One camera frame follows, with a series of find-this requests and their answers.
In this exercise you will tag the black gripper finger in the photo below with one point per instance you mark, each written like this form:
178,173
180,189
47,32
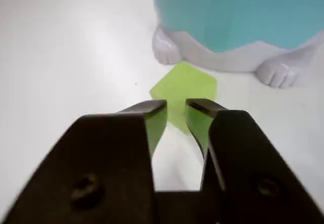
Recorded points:
88,163
253,163

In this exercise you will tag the green lego block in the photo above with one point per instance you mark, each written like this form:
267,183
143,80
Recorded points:
182,85

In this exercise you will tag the teal whale-shaped bin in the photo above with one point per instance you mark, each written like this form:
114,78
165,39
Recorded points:
227,14

